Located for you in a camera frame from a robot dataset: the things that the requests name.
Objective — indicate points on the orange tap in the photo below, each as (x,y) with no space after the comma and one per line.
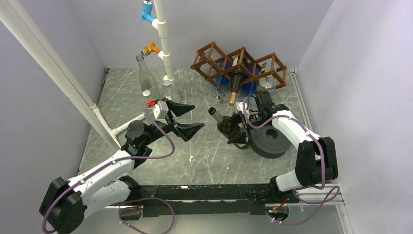
(152,48)

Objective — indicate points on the clear glass jar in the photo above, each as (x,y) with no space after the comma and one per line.
(149,116)

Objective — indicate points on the green bottle grey cap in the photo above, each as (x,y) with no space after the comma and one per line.
(227,127)

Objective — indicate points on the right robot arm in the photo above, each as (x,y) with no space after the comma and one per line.
(316,161)

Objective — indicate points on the dark grey foam spool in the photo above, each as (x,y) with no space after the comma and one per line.
(269,142)

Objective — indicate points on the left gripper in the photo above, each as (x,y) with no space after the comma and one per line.
(186,131)

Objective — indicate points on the large clear bottle white stopper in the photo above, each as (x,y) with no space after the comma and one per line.
(168,91)

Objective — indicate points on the blue tap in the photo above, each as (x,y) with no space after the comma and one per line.
(147,10)

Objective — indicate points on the white pvc pipe stand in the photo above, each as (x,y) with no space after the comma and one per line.
(161,27)

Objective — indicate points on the brown wooden wine rack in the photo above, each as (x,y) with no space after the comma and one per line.
(211,62)

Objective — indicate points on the small silver cap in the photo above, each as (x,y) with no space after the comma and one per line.
(146,93)

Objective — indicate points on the clear bottle dark label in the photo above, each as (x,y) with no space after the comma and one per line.
(146,79)

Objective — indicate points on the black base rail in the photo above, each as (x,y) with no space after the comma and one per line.
(157,200)

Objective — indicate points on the white diagonal frame pipe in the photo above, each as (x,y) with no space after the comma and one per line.
(18,21)

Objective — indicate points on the brown bottle gold foil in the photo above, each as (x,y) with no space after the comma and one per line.
(236,81)

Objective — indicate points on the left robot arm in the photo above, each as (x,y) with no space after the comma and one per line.
(68,202)

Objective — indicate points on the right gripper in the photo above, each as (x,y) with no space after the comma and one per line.
(242,138)

